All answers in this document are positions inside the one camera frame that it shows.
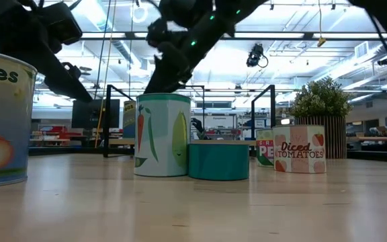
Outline black ceiling camera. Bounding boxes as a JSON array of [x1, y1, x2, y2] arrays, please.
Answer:
[[246, 42, 269, 69]]

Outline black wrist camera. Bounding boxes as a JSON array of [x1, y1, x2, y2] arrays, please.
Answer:
[[146, 18, 168, 48], [37, 2, 84, 46]]

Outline tall vegetables label can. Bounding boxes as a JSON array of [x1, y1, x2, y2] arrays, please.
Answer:
[[134, 93, 192, 178]]

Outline diced tomatoes label can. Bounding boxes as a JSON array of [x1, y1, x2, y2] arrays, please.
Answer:
[[273, 124, 327, 175]]

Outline green peas label can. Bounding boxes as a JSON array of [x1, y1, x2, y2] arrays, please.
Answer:
[[255, 128, 275, 168]]

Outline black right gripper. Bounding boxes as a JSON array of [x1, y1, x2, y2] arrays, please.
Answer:
[[145, 0, 214, 95]]

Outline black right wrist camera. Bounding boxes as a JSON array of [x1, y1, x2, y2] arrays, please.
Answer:
[[146, 18, 168, 48]]

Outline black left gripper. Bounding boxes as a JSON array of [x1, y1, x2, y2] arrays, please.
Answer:
[[0, 0, 94, 104]]

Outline yellow hanging strap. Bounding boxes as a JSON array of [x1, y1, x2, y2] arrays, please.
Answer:
[[94, 0, 117, 149]]

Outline thin black cable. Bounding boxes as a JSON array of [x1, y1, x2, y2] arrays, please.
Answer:
[[93, 0, 113, 100]]

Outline green plant in ribbed pot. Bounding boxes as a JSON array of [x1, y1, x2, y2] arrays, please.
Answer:
[[289, 76, 354, 160]]

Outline short teal can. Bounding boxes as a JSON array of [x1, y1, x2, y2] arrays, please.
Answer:
[[188, 143, 251, 182]]

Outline yellow hanging plug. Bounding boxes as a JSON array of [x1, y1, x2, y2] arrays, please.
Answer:
[[316, 0, 327, 48]]

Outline black metal table frame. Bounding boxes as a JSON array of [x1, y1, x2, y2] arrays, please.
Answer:
[[28, 146, 387, 161]]

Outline tall peaches label can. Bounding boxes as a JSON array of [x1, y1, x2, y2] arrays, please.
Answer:
[[0, 49, 38, 189]]

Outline wooden shelf with black frame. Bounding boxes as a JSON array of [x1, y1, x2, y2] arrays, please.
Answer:
[[102, 83, 277, 159]]

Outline black monitor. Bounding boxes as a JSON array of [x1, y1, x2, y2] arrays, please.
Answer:
[[71, 98, 121, 129]]

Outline red storage crates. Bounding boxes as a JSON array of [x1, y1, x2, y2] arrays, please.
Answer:
[[38, 125, 82, 139]]

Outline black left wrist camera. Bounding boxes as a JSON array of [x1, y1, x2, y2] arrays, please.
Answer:
[[37, 2, 84, 46]]

